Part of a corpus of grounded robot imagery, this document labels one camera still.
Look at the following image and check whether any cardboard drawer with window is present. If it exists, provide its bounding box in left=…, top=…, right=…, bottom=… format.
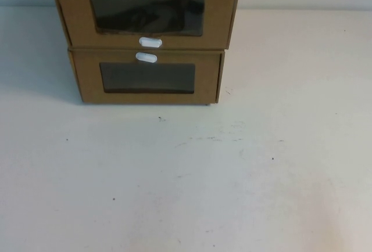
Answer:
left=53, top=0, right=238, bottom=47

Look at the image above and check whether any cardboard shoe box with window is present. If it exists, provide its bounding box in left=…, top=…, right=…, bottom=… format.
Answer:
left=67, top=46, right=226, bottom=107

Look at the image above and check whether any white plastic drawer handle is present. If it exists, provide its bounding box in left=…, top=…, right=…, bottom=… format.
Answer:
left=138, top=36, right=164, bottom=48
left=134, top=51, right=159, bottom=64

